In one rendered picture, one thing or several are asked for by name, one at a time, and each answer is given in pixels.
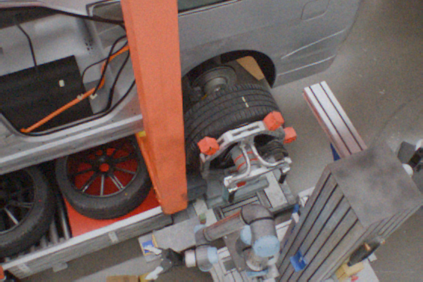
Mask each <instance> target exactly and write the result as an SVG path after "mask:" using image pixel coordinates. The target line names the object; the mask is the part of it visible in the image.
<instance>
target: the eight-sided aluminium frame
mask: <svg viewBox="0 0 423 282"><path fill-rule="evenodd" d="M252 129H254V130H252ZM247 130H251V131H249V132H246V133H243V134H241V135H239V134H240V133H241V132H244V131H247ZM261 133H265V134H268V135H273V139H276V140H278V141H280V142H282V143H283V141H284V138H285V136H286V133H285V131H284V129H283V128H282V126H280V127H279V128H278V129H276V130H268V129H267V125H266V123H265V121H260V122H256V123H254V124H251V125H249V126H245V127H242V128H240V129H234V130H231V131H228V132H225V133H224V134H222V135H221V137H220V138H219V139H218V140H217V142H218V145H219V146H220V150H219V151H217V152H216V153H215V154H214V155H208V154H202V153H201V154H200V156H199V157H200V168H199V171H200V172H201V175H202V177H203V178H205V179H207V178H209V179H218V180H222V181H223V180H224V178H226V177H229V176H238V175H239V172H234V171H236V170H237V168H236V166H233V167H231V168H229V169H211V168H209V166H210V162H211V161H212V160H213V159H214V158H215V157H216V156H218V155H219V154H220V153H221V152H222V151H223V150H224V149H226V148H227V147H228V146H230V145H231V144H233V143H235V142H237V141H241V140H242V139H246V138H250V137H251V136H255V135H258V134H261ZM234 135H236V136H234ZM276 154H277V153H276ZM276 154H268V155H265V156H266V157H265V158H263V157H264V156H262V158H263V160H264V161H265V162H267V161H268V160H269V159H270V158H272V157H273V156H275V155H276ZM229 172H234V173H232V174H230V173H229Z"/></svg>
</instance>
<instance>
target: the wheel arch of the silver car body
mask: <svg viewBox="0 0 423 282"><path fill-rule="evenodd" d="M221 54H223V60H222V64H225V63H227V62H231V61H233V60H237V59H240V58H243V57H247V56H250V57H253V58H254V59H255V60H256V62H257V64H258V66H259V67H260V69H261V72H262V73H263V74H264V77H265V79H266V81H267V83H268V85H269V86H270V88H273V87H274V85H275V83H276V79H277V68H276V64H275V62H274V60H273V59H272V57H270V56H269V55H268V54H266V53H265V52H263V51H259V50H255V49H236V50H232V51H226V52H224V53H221ZM218 55H219V54H218Z"/></svg>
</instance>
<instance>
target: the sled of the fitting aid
mask: <svg viewBox="0 0 423 282"><path fill-rule="evenodd" d="M269 184H270V182H269V181H268V179H267V176H266V175H265V174H264V175H262V176H261V177H259V183H257V184H253V185H251V186H248V187H245V188H243V189H240V190H238V191H237V192H236V194H235V200H237V199H239V198H241V197H245V196H248V195H249V194H253V193H255V192H258V191H261V190H263V189H265V188H267V187H269ZM202 198H203V200H204V202H205V204H206V207H207V209H208V210H210V209H214V208H215V207H218V206H221V205H223V204H225V203H224V202H223V201H222V199H221V197H219V198H217V199H214V200H211V201H209V200H208V197H207V195H206V193H204V194H202Z"/></svg>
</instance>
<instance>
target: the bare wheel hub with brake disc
mask: <svg viewBox="0 0 423 282"><path fill-rule="evenodd" d="M235 81H236V74H235V73H234V71H233V70H232V69H230V68H229V67H217V68H214V69H211V70H209V71H207V72H205V73H203V74H202V75H201V76H199V77H198V78H197V79H196V80H194V82H193V84H192V86H191V89H192V90H193V88H195V87H197V86H199V87H200V88H201V93H200V94H201V99H200V100H202V98H203V97H204V96H205V95H207V96H206V97H208V96H209V95H212V94H213V91H214V90H215V89H216V88H221V89H223V88H227V87H230V86H232V85H234V83H235Z"/></svg>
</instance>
